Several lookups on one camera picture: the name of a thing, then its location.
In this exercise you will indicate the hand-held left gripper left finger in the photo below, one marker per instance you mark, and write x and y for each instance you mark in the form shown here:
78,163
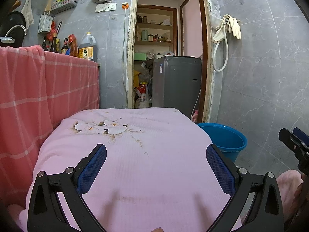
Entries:
93,169

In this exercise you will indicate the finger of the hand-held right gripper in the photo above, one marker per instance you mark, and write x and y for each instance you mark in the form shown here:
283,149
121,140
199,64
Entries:
303,136
291,142

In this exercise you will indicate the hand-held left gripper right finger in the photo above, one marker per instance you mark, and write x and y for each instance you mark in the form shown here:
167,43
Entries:
219,169

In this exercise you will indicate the blue plastic bucket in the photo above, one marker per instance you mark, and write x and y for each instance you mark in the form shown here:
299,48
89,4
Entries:
231,147

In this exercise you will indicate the person's right hand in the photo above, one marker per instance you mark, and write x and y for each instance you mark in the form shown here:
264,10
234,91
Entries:
301,198

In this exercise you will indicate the person's left hand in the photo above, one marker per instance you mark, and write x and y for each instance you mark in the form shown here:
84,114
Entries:
157,230

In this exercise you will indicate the pink fluffy cloth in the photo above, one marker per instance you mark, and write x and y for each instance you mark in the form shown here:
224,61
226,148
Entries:
287,186

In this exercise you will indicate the pink floral blanket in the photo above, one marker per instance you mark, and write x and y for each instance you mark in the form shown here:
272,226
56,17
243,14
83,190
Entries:
157,149

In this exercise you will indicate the white printed sack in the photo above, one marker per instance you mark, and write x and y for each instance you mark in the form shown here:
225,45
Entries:
142,96

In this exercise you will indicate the grey washing machine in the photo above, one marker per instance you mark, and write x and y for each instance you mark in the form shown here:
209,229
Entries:
176,84

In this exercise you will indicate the red checked towel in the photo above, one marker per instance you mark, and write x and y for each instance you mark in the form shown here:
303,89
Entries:
36,89

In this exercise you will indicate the pile of plastic bags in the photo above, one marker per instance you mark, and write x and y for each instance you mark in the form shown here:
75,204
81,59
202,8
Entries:
144,75

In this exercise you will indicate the large oil jug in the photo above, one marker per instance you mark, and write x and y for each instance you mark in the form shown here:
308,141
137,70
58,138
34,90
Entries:
87,50

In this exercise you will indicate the orange bottle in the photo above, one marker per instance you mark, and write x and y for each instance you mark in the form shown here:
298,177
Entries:
75,50

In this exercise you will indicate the green box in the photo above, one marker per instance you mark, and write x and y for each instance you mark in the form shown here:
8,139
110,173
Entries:
140,56

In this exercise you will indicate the soy sauce bottle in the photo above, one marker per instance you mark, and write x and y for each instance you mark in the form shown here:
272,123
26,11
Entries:
65,48

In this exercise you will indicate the dark glass bottle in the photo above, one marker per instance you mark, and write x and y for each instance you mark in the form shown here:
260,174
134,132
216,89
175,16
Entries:
53,44

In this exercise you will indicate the red cup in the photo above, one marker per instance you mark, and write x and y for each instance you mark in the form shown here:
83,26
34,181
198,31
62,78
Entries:
71,39

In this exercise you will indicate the green canister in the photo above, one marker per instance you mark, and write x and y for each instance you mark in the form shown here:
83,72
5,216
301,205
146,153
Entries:
144,35

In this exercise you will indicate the red mesh bag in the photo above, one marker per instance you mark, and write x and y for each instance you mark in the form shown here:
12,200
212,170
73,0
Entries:
51,31

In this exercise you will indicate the clear plastic bag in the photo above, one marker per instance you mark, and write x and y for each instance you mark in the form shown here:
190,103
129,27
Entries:
216,19

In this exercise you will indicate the white utensil holder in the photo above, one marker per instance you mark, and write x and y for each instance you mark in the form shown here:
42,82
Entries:
44,24

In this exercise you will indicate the metal faucet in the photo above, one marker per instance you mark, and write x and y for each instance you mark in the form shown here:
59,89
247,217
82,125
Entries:
7,39

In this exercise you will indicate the wooden shelf unit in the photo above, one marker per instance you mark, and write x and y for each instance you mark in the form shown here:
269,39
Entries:
154,25

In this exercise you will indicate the wooden utensil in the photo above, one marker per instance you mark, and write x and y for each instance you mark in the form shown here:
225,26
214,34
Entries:
48,6

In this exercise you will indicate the black wok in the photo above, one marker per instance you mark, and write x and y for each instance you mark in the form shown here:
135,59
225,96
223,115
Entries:
14,19

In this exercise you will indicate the beige hanging cloth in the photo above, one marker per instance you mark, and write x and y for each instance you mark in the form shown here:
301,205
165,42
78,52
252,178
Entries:
27,12

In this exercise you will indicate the wooden door frame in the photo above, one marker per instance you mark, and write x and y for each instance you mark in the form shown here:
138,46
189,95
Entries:
130,53

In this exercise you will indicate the white wall switch panel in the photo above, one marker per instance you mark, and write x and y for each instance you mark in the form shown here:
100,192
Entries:
106,7

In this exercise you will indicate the orange wall hook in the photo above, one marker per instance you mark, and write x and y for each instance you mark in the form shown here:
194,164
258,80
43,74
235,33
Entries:
125,5

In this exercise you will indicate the white wall shelf basket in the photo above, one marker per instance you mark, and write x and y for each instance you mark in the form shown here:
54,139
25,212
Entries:
64,4

